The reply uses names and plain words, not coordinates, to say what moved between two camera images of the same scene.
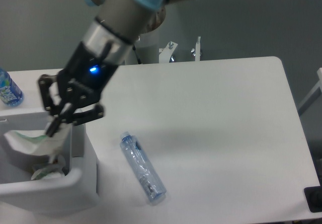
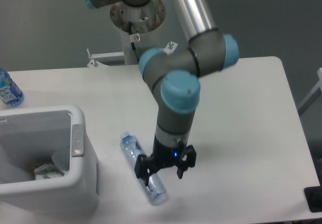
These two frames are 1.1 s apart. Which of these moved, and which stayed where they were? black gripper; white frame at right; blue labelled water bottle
Moved: black gripper
Stayed: white frame at right; blue labelled water bottle
